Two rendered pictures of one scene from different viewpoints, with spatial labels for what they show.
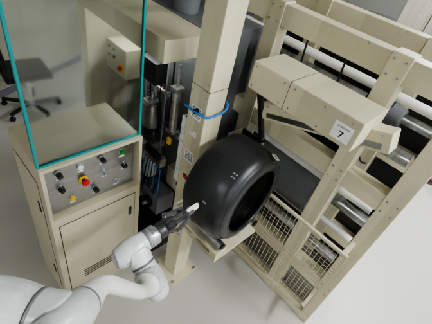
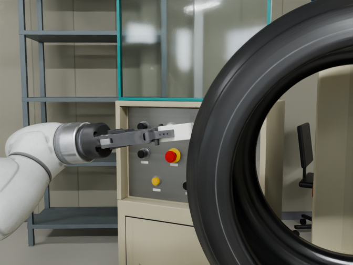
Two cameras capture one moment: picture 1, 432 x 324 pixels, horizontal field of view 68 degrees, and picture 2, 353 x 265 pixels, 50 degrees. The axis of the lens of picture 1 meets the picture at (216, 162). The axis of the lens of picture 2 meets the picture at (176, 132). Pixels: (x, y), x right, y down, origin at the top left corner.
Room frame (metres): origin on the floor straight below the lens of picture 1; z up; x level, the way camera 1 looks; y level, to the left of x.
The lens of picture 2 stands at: (0.83, -0.65, 1.31)
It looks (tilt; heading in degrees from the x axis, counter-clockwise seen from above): 6 degrees down; 76
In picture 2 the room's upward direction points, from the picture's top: straight up
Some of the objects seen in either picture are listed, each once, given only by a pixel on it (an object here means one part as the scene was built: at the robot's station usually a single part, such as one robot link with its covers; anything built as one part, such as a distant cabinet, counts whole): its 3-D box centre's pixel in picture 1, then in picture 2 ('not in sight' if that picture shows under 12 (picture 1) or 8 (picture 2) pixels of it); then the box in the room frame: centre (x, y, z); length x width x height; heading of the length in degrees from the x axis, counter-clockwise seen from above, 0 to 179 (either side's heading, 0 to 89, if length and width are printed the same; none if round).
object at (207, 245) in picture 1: (200, 232); not in sight; (1.18, -0.01, 0.83); 0.36 x 0.09 x 0.06; 53
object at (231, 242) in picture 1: (215, 225); not in sight; (1.29, -0.10, 0.80); 0.37 x 0.36 x 0.02; 143
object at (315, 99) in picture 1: (312, 97); not in sight; (1.45, -0.38, 1.71); 0.61 x 0.25 x 0.15; 53
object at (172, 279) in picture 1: (175, 265); not in sight; (1.43, 0.12, 0.01); 0.27 x 0.27 x 0.02; 53
